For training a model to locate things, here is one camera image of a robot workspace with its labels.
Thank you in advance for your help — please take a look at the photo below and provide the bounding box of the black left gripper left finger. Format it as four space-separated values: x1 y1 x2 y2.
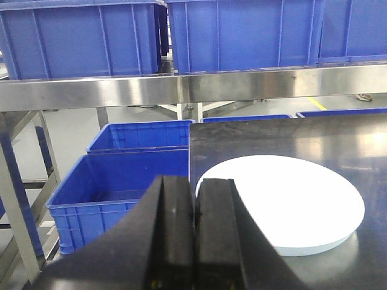
45 176 193 289

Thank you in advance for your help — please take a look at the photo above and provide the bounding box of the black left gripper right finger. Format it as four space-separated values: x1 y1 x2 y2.
195 178 305 289

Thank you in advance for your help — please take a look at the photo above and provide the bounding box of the light blue plate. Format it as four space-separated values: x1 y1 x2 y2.
195 155 365 257

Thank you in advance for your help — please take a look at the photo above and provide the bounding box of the steel shelf leg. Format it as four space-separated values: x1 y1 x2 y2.
1 111 60 289

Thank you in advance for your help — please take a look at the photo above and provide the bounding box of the blue floor bin near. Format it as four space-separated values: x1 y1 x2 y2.
46 149 189 254

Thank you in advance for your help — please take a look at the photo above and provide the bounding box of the blue floor bin far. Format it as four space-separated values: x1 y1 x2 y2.
86 120 195 154

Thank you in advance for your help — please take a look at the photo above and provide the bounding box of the blue floor bin behind table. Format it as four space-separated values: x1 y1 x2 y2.
202 114 292 123

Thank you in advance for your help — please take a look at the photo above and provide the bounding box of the blue floor bin right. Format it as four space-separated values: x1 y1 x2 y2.
296 108 387 118

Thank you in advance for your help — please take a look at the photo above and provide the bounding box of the blue bin upper middle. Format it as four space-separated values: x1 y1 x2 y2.
167 1 325 74

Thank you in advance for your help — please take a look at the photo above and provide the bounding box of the blue bin upper left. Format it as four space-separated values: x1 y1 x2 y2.
1 1 166 80

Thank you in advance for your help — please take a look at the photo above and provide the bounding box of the blue bin upper right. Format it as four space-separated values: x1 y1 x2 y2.
318 1 386 63

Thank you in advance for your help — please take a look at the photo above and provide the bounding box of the white frame structure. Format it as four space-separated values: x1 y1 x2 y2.
157 101 235 123

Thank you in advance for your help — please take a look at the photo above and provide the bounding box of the stainless steel shelf rail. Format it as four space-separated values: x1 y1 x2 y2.
1 62 386 112

